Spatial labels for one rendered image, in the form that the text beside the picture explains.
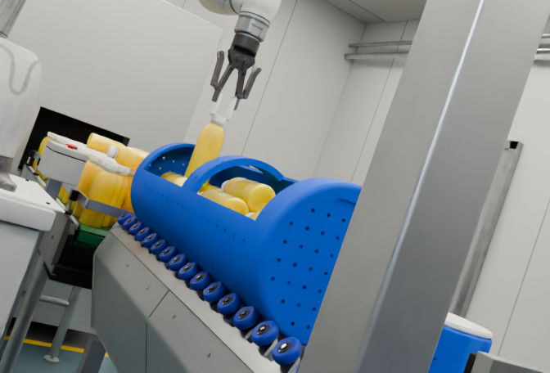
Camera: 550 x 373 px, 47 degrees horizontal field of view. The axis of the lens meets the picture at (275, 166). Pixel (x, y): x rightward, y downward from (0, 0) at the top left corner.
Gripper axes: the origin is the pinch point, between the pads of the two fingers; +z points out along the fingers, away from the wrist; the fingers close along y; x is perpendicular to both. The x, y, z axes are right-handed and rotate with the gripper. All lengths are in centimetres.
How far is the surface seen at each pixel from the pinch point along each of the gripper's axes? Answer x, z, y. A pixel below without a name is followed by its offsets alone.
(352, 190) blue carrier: -76, 14, -1
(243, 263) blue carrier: -70, 31, -12
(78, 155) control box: 28.8, 26.5, -27.1
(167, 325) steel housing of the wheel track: -48, 50, -13
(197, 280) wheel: -49, 39, -10
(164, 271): -30, 43, -11
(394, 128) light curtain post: -130, 12, -34
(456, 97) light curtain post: -134, 10, -33
